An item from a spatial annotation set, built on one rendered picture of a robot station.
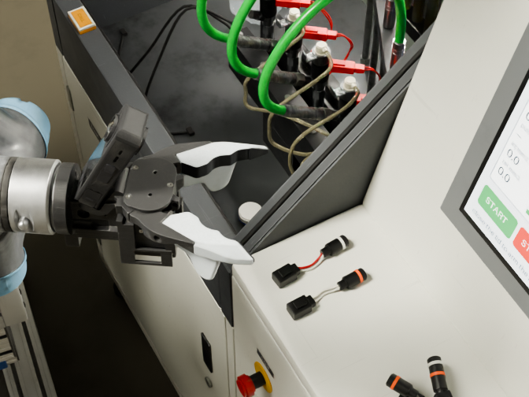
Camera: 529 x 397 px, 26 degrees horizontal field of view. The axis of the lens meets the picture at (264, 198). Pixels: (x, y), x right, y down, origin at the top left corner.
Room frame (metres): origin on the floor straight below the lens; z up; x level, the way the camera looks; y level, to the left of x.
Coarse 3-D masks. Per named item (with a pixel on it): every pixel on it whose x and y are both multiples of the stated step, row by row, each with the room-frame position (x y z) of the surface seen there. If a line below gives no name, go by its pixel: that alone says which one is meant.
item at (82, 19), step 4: (72, 12) 1.41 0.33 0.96; (76, 12) 1.41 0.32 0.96; (80, 12) 1.41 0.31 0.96; (84, 12) 1.41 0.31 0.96; (68, 16) 1.41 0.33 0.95; (72, 16) 1.40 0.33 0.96; (76, 16) 1.40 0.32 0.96; (80, 16) 1.40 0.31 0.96; (84, 16) 1.40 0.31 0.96; (76, 20) 1.39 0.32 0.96; (80, 20) 1.39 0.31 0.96; (84, 20) 1.39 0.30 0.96; (88, 20) 1.39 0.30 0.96; (80, 24) 1.38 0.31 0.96; (84, 24) 1.38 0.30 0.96; (88, 24) 1.38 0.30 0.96; (76, 28) 1.38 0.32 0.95; (88, 28) 1.38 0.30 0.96; (92, 28) 1.38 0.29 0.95; (80, 32) 1.37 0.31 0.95; (84, 32) 1.37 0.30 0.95
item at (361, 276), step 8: (352, 272) 0.87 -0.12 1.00; (360, 272) 0.86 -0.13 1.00; (344, 280) 0.85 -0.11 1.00; (352, 280) 0.85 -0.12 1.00; (360, 280) 0.85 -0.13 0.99; (328, 288) 0.85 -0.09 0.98; (336, 288) 0.84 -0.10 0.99; (344, 288) 0.84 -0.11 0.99; (304, 296) 0.83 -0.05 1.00; (320, 296) 0.83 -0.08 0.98; (288, 304) 0.81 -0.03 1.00; (296, 304) 0.81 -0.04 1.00; (304, 304) 0.81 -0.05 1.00; (312, 304) 0.81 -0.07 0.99; (288, 312) 0.81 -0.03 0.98; (296, 312) 0.80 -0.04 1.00; (304, 312) 0.80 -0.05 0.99
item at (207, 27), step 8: (200, 0) 1.17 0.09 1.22; (200, 8) 1.17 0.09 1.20; (200, 16) 1.17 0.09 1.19; (200, 24) 1.18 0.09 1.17; (208, 24) 1.18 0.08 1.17; (208, 32) 1.18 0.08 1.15; (216, 32) 1.18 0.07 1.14; (224, 40) 1.19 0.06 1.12; (240, 40) 1.20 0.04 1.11; (248, 40) 1.21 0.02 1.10; (256, 40) 1.22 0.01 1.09; (264, 40) 1.23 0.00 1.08; (272, 40) 1.23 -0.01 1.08; (256, 48) 1.21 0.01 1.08; (264, 48) 1.22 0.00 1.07; (272, 48) 1.23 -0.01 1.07
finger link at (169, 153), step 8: (176, 144) 0.72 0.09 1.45; (184, 144) 0.72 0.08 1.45; (192, 144) 0.72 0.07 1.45; (200, 144) 0.72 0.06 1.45; (160, 152) 0.71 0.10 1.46; (168, 152) 0.71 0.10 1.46; (176, 152) 0.71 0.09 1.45; (168, 160) 0.70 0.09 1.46; (176, 160) 0.70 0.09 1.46; (176, 168) 0.70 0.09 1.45
